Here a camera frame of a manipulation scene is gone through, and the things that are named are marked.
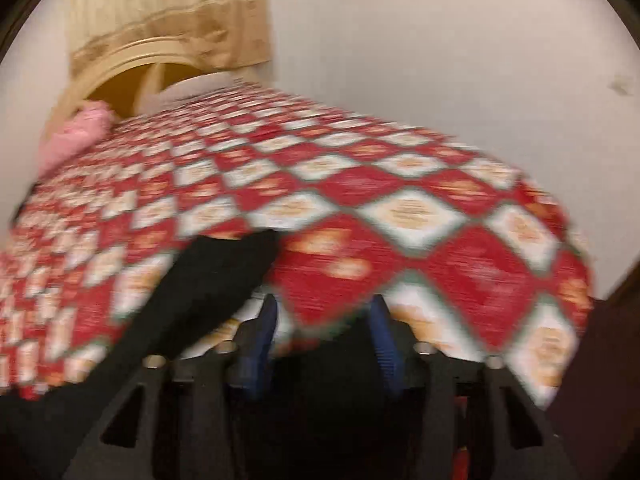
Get red checkered printed blanket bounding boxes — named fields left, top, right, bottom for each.
left=0, top=82, right=598, bottom=411

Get black pants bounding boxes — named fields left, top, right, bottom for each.
left=0, top=230, right=281, bottom=480

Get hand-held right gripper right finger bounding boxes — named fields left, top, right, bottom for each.
left=369, top=294, right=572, bottom=480

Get dark wooden furniture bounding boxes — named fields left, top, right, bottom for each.
left=545, top=255, right=640, bottom=480

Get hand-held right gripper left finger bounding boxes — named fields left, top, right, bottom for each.
left=57, top=294, right=279, bottom=480

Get beige patterned curtain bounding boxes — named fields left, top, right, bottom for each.
left=65, top=0, right=273, bottom=81

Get striped pillow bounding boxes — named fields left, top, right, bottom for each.
left=150, top=72, right=251, bottom=107

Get beige wooden headboard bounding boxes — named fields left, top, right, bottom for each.
left=42, top=35, right=236, bottom=133

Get pink pillow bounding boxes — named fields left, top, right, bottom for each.
left=37, top=100, right=118, bottom=176

